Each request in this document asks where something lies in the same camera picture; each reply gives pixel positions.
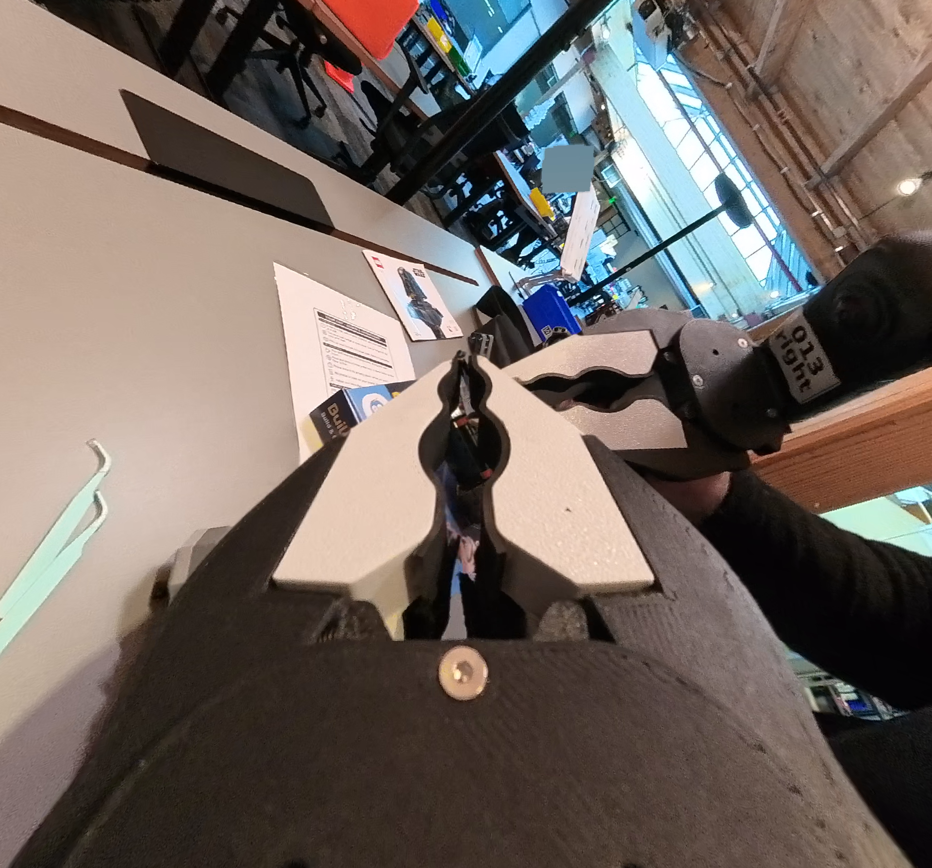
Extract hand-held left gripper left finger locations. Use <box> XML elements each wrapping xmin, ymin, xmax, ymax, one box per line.
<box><xmin>273</xmin><ymin>359</ymin><xmax>445</xmax><ymax>610</ymax></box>

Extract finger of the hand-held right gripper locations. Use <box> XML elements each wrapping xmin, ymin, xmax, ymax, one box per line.
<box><xmin>503</xmin><ymin>330</ymin><xmax>685</xmax><ymax>392</ymax></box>
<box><xmin>561</xmin><ymin>385</ymin><xmax>729</xmax><ymax>473</ymax></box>

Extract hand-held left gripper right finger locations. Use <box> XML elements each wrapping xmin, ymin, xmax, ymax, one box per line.
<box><xmin>490</xmin><ymin>359</ymin><xmax>656</xmax><ymax>610</ymax></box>

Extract grey toy battery box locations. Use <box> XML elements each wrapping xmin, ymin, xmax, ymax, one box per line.
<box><xmin>150</xmin><ymin>526</ymin><xmax>234</xmax><ymax>610</ymax></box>

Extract person's right forearm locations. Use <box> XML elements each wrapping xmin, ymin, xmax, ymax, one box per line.
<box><xmin>697</xmin><ymin>468</ymin><xmax>932</xmax><ymax>712</ymax></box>

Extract person's right hand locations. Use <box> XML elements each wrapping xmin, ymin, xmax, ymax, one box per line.
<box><xmin>649</xmin><ymin>464</ymin><xmax>732</xmax><ymax>523</ymax></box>

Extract large blue storage bin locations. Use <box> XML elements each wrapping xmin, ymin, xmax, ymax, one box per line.
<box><xmin>520</xmin><ymin>283</ymin><xmax>583</xmax><ymax>342</ymax></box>

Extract blue robot kit box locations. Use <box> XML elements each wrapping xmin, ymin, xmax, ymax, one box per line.
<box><xmin>309</xmin><ymin>385</ymin><xmax>394</xmax><ymax>442</ymax></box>

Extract black bag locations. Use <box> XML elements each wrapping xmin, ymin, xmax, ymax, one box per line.
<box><xmin>474</xmin><ymin>286</ymin><xmax>537</xmax><ymax>367</ymax></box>

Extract white sign board on stand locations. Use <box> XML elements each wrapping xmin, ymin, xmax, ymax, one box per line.
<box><xmin>560</xmin><ymin>192</ymin><xmax>601</xmax><ymax>281</ymax></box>

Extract white instruction sheet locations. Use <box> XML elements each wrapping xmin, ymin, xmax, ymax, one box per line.
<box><xmin>274</xmin><ymin>263</ymin><xmax>417</xmax><ymax>461</ymax></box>

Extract black floor lamp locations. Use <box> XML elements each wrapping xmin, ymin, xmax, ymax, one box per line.
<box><xmin>576</xmin><ymin>174</ymin><xmax>754</xmax><ymax>304</ymax></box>
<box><xmin>382</xmin><ymin>0</ymin><xmax>681</xmax><ymax>207</ymax></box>

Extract black-and-white instruction booklet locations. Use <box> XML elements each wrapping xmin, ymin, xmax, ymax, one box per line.
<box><xmin>365</xmin><ymin>250</ymin><xmax>464</xmax><ymax>342</ymax></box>

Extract teal tweezers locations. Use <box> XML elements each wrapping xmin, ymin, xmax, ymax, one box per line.
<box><xmin>0</xmin><ymin>439</ymin><xmax>115</xmax><ymax>658</ymax></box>

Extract person's dark clothing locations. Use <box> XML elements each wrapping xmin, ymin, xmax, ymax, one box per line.
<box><xmin>816</xmin><ymin>701</ymin><xmax>932</xmax><ymax>868</ymax></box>

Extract wooden post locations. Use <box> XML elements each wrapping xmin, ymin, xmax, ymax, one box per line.
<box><xmin>750</xmin><ymin>366</ymin><xmax>932</xmax><ymax>515</ymax></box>

